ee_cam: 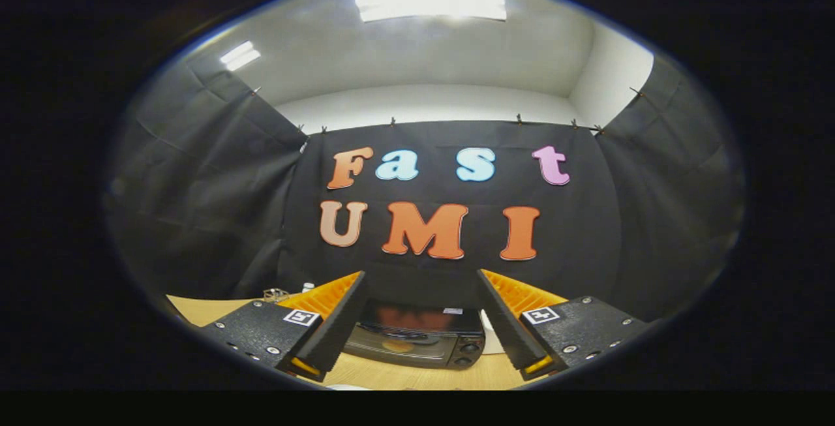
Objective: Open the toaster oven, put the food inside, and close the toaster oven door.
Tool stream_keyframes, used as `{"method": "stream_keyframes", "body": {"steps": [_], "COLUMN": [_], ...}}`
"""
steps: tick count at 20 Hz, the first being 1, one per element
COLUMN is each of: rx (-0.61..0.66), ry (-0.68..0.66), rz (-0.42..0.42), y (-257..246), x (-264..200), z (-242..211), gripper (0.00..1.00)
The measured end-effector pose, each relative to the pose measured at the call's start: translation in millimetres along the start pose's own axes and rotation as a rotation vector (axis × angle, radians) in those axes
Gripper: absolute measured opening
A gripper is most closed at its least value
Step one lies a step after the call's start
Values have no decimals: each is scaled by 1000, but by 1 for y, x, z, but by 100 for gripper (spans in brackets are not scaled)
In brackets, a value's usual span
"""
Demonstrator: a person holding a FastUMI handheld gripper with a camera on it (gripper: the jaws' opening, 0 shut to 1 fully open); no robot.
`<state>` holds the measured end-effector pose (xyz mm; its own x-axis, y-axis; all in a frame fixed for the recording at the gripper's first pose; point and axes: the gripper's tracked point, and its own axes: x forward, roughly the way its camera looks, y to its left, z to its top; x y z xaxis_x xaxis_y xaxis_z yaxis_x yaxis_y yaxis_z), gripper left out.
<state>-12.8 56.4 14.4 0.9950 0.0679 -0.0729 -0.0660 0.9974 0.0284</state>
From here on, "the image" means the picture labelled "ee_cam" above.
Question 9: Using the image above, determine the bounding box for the small ceiling light panel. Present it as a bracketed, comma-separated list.
[219, 40, 262, 72]

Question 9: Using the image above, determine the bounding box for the large ceiling light panel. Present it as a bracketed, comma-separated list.
[354, 0, 508, 23]

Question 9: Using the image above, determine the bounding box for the black toaster oven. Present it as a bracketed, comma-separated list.
[342, 300, 487, 370]

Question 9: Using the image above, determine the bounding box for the white bread toaster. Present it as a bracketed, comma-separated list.
[479, 311, 506, 355]

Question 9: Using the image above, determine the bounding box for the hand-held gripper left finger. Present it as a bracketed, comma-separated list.
[196, 271, 368, 382]

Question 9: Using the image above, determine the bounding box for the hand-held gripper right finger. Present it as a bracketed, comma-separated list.
[475, 268, 650, 381]

